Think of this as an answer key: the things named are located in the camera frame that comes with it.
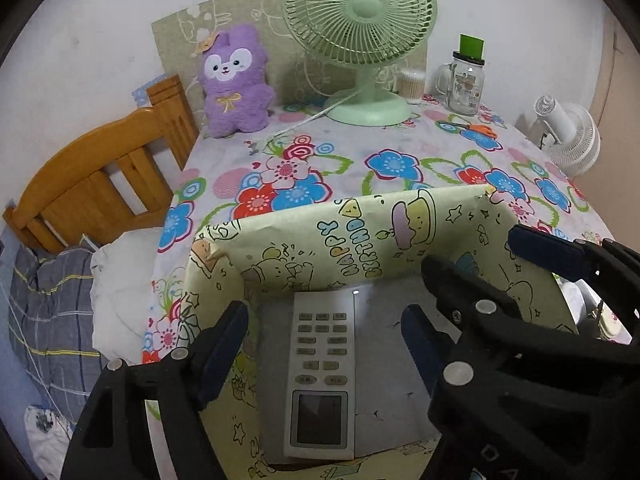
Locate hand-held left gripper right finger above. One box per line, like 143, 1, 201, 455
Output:
401, 304, 453, 402

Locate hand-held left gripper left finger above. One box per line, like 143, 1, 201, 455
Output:
60, 301, 250, 480

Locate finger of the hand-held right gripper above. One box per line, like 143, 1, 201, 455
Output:
422, 257, 640, 361
507, 224, 640, 321

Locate white remote control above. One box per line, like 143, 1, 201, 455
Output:
284, 291, 357, 461

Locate yellow cartoon-print storage box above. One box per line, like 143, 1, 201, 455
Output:
177, 185, 582, 480

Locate white fan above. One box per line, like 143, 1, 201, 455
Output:
531, 95, 601, 177

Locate white pillow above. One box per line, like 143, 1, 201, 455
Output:
90, 226, 167, 367

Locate floral tablecloth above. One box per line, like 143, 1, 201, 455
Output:
142, 94, 618, 480

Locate grey plaid blanket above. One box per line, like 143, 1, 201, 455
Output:
0, 244, 110, 413

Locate glass jar with green lid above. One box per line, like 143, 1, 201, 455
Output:
435, 34, 487, 115

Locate white patterned cloth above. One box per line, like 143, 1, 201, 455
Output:
24, 404, 77, 480

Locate beige cabinet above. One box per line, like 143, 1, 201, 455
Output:
589, 10, 640, 128

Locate cotton swab container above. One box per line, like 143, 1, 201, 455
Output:
395, 69, 427, 106

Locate wooden bed headboard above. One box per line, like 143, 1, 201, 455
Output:
2, 74, 199, 254

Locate purple plush toy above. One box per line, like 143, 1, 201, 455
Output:
198, 24, 276, 140

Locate blue patterned cloth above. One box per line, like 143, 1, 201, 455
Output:
131, 74, 172, 107

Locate green desk fan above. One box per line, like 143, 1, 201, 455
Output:
281, 0, 439, 127

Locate beige cartoon-print board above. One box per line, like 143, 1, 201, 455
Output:
151, 0, 429, 137

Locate orange-handled scissors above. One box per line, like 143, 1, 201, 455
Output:
451, 120, 499, 141

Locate white fan cable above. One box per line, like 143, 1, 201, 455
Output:
272, 87, 362, 137

